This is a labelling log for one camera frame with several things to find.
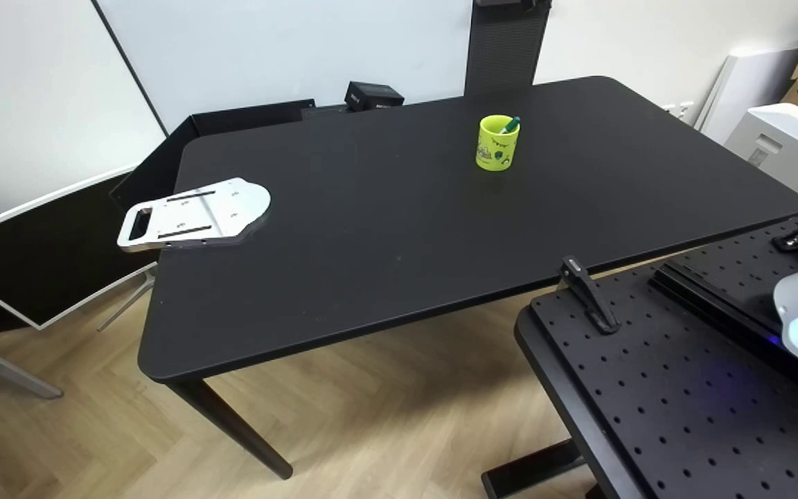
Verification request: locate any green marker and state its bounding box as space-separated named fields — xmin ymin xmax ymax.
xmin=502 ymin=116 xmax=521 ymax=134

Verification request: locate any black desk leg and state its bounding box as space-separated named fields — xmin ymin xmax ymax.
xmin=171 ymin=380 xmax=294 ymax=480

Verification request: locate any black table leg base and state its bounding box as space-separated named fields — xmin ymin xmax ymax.
xmin=483 ymin=442 xmax=585 ymax=499

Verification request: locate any black small box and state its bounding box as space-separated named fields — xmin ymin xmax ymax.
xmin=344 ymin=80 xmax=404 ymax=111

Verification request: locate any black table clamp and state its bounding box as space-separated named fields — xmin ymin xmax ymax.
xmin=560 ymin=259 xmax=620 ymax=337

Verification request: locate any white computer case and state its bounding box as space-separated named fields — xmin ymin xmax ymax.
xmin=726 ymin=104 xmax=798 ymax=191

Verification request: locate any yellow cup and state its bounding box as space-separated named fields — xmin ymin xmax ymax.
xmin=477 ymin=115 xmax=521 ymax=173

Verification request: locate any white whiteboard panel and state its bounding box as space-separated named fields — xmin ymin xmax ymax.
xmin=91 ymin=0 xmax=474 ymax=132

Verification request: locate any black perforated breadboard table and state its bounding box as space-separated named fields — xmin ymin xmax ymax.
xmin=517 ymin=220 xmax=798 ymax=499

